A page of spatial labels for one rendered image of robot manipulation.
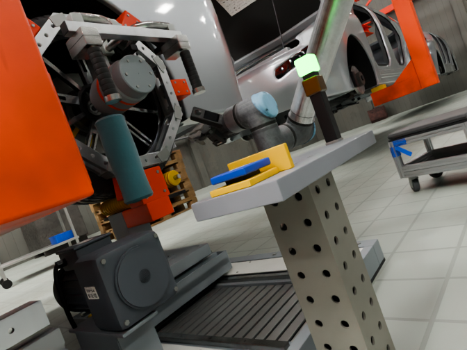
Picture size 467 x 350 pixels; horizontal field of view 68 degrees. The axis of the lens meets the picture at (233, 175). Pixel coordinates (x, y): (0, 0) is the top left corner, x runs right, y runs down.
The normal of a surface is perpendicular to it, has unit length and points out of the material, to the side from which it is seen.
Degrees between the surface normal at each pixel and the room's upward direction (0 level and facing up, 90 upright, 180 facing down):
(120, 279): 90
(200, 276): 90
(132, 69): 90
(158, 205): 90
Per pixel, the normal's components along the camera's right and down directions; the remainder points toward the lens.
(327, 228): 0.73, -0.25
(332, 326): -0.59, 0.25
